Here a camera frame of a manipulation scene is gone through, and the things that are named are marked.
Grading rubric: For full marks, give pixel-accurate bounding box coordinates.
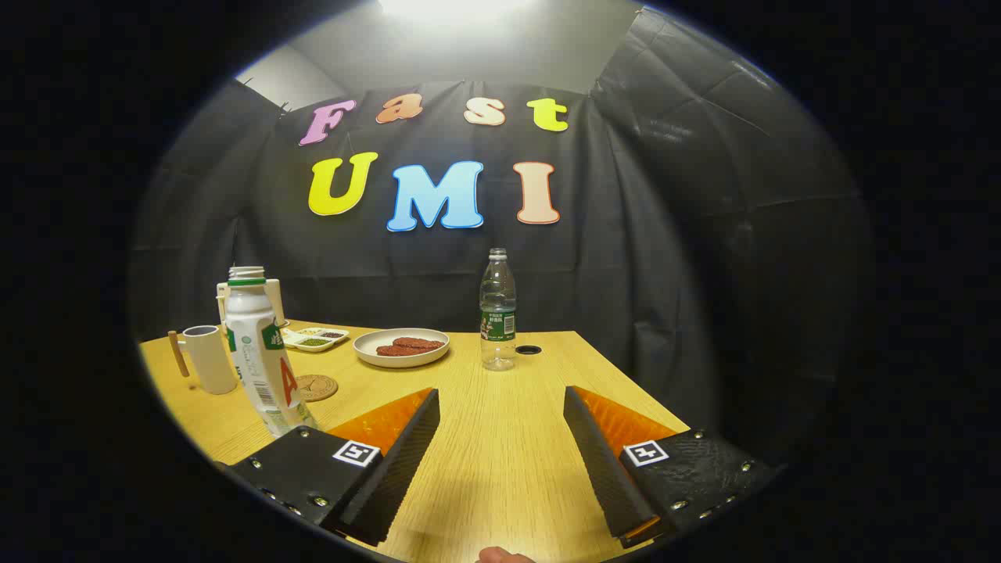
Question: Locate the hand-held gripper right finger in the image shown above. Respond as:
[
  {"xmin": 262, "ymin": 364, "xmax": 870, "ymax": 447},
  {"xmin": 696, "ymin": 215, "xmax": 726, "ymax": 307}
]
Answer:
[{"xmin": 563, "ymin": 385, "xmax": 783, "ymax": 550}]

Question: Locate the cream toaster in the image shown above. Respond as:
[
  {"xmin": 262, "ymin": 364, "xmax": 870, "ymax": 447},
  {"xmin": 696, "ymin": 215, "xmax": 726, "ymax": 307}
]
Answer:
[{"xmin": 217, "ymin": 278, "xmax": 286, "ymax": 329}]

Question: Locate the white round plate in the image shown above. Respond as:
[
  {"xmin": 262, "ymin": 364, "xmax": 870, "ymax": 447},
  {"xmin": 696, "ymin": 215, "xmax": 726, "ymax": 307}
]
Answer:
[{"xmin": 353, "ymin": 328, "xmax": 451, "ymax": 368}]

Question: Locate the white juice bottle green label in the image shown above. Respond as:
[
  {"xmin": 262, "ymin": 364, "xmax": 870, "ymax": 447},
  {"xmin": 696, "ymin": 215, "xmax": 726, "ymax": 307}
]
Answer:
[{"xmin": 224, "ymin": 266, "xmax": 318, "ymax": 437}]

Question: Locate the white cup wooden handle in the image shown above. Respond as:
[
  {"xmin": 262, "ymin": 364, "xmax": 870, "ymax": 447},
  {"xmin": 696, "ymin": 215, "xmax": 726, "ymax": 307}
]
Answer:
[{"xmin": 167, "ymin": 325, "xmax": 239, "ymax": 396}]

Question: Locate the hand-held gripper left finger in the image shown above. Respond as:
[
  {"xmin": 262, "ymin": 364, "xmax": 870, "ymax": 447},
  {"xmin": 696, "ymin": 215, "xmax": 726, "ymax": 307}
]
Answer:
[{"xmin": 223, "ymin": 387, "xmax": 441, "ymax": 548}]

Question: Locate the clear plastic water bottle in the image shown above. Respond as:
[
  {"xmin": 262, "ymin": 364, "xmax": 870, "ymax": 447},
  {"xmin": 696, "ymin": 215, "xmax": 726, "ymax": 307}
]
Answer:
[{"xmin": 479, "ymin": 248, "xmax": 518, "ymax": 371}]

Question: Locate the round cork coaster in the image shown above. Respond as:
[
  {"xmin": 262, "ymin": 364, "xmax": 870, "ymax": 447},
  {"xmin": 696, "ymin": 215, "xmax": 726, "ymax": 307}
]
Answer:
[{"xmin": 296, "ymin": 375, "xmax": 339, "ymax": 403}]

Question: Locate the wooden table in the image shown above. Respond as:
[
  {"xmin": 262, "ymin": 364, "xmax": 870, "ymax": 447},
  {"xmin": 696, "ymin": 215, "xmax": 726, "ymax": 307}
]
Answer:
[{"xmin": 139, "ymin": 321, "xmax": 693, "ymax": 563}]

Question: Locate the black backdrop cloth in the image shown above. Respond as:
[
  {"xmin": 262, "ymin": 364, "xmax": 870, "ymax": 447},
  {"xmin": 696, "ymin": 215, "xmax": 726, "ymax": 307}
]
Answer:
[{"xmin": 129, "ymin": 8, "xmax": 873, "ymax": 470}]

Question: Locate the white divided bean dish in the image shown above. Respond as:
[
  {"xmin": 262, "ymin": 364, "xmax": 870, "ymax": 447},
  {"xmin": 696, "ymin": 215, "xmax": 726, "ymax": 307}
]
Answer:
[{"xmin": 282, "ymin": 327, "xmax": 350, "ymax": 353}]

